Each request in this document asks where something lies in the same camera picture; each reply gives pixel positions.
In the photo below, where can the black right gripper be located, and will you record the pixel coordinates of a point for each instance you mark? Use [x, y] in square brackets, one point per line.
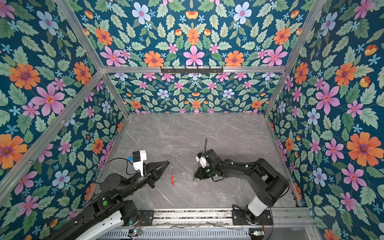
[201, 176]

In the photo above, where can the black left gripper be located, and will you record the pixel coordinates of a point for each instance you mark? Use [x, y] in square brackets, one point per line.
[149, 174]

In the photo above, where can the silver keyring with keys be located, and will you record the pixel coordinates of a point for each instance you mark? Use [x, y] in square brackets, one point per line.
[171, 174]

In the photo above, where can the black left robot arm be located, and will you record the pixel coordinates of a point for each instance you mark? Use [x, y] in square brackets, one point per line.
[109, 209]

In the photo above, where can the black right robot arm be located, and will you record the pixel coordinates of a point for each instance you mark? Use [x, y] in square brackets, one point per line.
[268, 184]

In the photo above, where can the white ventilation grille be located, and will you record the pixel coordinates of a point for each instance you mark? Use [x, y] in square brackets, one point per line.
[177, 234]

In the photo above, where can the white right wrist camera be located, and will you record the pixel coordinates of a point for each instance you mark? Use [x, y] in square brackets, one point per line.
[201, 159]

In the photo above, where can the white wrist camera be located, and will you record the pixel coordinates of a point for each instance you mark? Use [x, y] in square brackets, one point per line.
[137, 160]
[201, 159]

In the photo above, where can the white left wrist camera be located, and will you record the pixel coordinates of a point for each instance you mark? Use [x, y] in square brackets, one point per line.
[137, 160]

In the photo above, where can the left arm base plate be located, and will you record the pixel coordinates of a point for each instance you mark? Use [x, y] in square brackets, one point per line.
[144, 218]

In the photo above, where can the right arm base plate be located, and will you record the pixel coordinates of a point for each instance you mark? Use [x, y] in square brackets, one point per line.
[242, 217]

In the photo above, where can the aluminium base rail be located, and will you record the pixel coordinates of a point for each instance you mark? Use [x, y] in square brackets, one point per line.
[222, 218]

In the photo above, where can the black hook rail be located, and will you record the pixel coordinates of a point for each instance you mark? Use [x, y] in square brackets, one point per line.
[188, 70]

